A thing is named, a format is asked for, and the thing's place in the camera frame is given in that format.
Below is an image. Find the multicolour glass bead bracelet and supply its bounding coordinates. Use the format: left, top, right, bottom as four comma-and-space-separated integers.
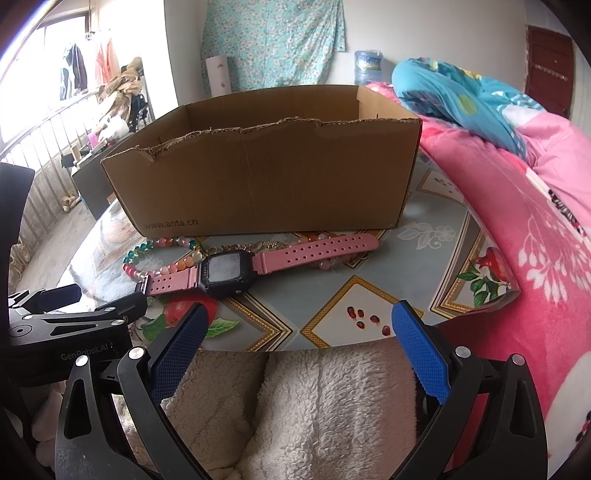
121, 235, 206, 283

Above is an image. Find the pink strap digital watch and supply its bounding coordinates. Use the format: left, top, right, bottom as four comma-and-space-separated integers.
123, 233, 379, 298

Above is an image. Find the gold butterfly chain bracelet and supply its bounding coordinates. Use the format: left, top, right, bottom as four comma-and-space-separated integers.
202, 238, 302, 256

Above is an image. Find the grey cabinet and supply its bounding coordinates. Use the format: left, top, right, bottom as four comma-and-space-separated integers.
71, 145, 116, 220

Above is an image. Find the metal balcony railing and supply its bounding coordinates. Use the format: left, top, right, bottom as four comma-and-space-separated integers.
0, 94, 107, 259

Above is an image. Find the fruit pattern table cover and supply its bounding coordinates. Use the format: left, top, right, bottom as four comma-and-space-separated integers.
58, 150, 520, 352

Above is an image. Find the pile of clothes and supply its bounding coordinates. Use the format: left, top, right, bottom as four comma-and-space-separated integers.
98, 57, 149, 133

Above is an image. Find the hanging dark jacket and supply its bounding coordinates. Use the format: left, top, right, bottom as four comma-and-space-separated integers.
59, 44, 88, 100

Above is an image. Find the hanging pink garment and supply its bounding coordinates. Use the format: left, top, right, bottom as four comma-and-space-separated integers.
95, 40, 120, 85

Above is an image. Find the brown cardboard box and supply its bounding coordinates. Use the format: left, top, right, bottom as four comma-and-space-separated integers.
102, 85, 422, 238

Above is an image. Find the blue patterned quilt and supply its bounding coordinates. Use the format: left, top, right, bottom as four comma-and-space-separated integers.
392, 57, 544, 160

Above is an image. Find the dark red door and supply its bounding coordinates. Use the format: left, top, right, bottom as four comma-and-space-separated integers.
525, 26, 574, 118

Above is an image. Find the teal floral wall cloth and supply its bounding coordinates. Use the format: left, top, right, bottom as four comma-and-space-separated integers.
201, 0, 346, 92

